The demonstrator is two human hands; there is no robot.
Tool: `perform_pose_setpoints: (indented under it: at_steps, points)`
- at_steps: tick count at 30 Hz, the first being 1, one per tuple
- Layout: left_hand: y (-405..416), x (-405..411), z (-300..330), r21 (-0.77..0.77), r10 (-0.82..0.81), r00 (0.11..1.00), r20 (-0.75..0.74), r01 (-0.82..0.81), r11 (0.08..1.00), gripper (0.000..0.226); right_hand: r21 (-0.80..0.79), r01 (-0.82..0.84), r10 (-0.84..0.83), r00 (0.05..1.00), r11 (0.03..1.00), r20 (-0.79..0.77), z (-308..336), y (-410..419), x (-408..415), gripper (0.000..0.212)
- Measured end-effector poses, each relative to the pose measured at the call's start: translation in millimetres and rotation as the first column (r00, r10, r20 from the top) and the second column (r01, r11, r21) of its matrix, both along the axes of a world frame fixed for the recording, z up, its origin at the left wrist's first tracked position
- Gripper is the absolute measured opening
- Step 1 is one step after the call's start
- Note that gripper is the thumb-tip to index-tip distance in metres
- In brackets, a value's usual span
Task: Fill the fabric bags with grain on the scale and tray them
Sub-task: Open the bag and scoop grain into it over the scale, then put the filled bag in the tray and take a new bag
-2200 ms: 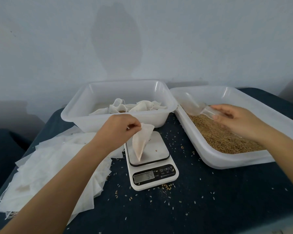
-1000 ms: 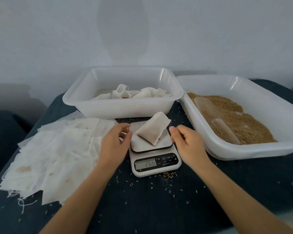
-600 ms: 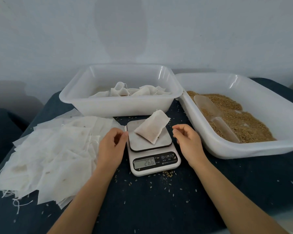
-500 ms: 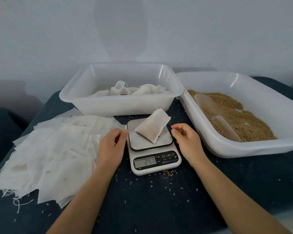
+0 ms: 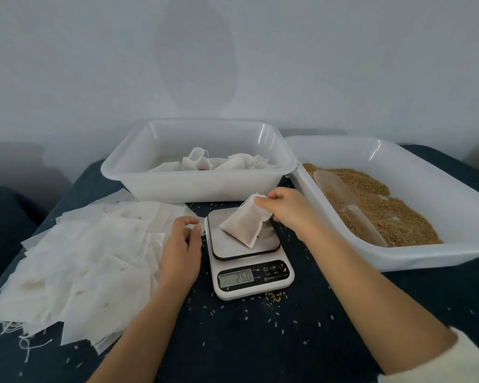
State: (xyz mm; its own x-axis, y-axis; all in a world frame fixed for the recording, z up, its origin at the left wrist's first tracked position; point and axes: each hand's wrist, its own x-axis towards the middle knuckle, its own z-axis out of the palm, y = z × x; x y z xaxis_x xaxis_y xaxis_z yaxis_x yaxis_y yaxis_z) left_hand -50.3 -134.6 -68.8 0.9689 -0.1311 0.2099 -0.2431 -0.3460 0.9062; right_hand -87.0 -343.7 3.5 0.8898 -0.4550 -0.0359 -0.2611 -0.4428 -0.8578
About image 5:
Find pile of white bags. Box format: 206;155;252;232
0;189;204;356

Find white digital kitchen scale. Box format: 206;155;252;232
205;207;296;302

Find white tray of grain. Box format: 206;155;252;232
285;135;479;273

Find white mesh bag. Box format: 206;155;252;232
218;193;274;249

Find person's left forearm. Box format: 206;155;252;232
88;285;194;383

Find white plastic tub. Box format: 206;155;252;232
101;119;299;204

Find brown grain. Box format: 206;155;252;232
302;162;444;248

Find person's left hand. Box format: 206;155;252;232
156;216;204;296

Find clear plastic scoop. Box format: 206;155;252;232
313;169;389;248

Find dark blue tablecloth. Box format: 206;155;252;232
0;143;479;383
0;186;49;296

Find person's right forearm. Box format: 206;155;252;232
302;223;459;376

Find white sleeve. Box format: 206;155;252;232
377;327;479;383

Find person's right hand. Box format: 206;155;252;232
254;186;326;244

